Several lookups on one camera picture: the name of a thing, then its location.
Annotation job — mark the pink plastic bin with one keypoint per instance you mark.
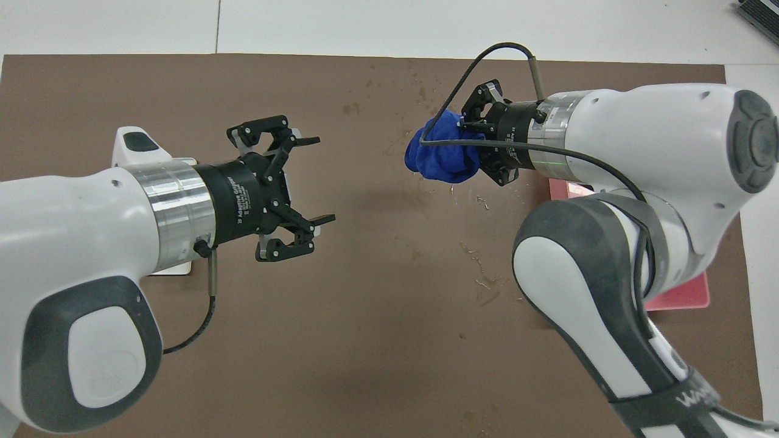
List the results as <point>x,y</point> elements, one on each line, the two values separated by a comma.
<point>688,295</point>

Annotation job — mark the grey ribbed device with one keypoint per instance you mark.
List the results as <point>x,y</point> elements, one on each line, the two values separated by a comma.
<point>764,15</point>

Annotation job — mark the brown table mat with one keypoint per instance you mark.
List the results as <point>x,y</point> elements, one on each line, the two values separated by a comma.
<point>377,304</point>

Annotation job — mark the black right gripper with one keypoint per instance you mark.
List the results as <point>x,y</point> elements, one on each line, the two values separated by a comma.
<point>514,137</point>

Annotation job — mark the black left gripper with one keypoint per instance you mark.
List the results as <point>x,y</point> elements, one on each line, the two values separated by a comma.
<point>243,201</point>

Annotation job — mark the blue towel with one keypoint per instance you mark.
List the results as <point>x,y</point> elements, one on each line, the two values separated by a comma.
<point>444,152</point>

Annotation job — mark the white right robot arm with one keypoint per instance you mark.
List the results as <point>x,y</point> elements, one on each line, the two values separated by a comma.
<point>639,134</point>

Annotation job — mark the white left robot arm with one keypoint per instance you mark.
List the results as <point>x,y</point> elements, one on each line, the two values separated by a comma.
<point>73,231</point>

